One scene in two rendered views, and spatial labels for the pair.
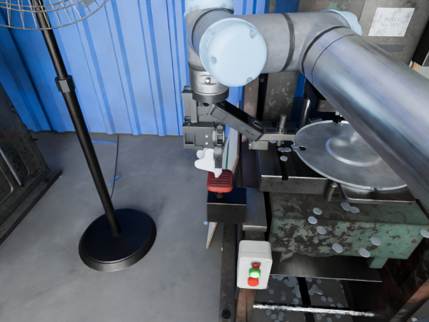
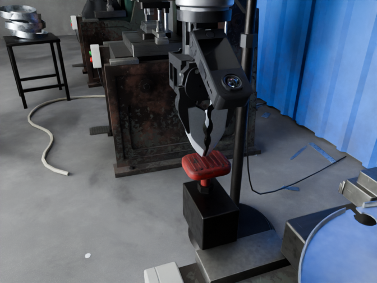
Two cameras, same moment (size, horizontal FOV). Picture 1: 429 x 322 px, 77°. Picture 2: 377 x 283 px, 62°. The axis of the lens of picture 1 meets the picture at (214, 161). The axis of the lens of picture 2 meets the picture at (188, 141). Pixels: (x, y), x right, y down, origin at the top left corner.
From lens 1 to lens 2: 0.50 m
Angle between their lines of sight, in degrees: 56
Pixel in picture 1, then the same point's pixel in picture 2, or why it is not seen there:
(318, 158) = (358, 251)
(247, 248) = (161, 271)
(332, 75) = not seen: outside the picture
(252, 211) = (229, 254)
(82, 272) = (181, 227)
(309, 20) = not seen: outside the picture
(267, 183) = (289, 244)
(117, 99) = (367, 114)
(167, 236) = not seen: hidden behind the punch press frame
